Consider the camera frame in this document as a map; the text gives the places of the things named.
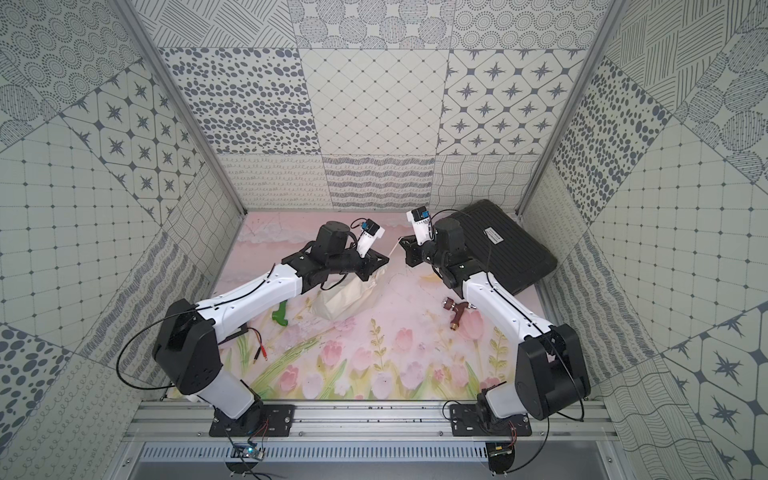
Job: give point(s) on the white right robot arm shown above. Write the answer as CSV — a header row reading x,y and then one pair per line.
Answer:
x,y
550,368

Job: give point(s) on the dark red garden hose nozzle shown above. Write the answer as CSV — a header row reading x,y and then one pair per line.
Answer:
x,y
457,309

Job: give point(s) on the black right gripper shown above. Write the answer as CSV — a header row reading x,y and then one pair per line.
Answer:
x,y
414,249

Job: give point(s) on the white cloth drawstring bag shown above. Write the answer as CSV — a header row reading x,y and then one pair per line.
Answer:
x,y
351,297

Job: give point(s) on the green hose connector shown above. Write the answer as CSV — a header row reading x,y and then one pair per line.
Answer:
x,y
279,314

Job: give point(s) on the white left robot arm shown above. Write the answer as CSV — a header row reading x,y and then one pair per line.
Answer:
x,y
187,344

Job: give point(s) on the aluminium front rail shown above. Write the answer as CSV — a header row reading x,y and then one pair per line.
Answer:
x,y
367,420

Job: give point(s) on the green circuit board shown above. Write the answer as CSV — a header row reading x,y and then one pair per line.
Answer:
x,y
250,452

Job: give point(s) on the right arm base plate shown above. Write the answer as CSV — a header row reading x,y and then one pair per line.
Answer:
x,y
470,420

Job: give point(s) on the red black alligator clip leads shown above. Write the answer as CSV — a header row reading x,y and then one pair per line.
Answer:
x,y
260,349

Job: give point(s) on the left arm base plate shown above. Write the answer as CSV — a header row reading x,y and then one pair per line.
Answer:
x,y
260,420

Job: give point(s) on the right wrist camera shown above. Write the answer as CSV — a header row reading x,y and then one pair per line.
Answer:
x,y
421,222

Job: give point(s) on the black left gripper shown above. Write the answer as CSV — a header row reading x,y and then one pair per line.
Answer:
x,y
361,264

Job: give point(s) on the white bag drawstring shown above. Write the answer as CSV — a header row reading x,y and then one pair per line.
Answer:
x,y
396,261

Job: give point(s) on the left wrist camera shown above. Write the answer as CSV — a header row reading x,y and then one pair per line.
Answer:
x,y
370,232

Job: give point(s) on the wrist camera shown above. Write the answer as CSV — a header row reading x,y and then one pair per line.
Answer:
x,y
370,232
421,222

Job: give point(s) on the black plastic tool case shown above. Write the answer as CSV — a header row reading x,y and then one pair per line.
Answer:
x,y
511,254

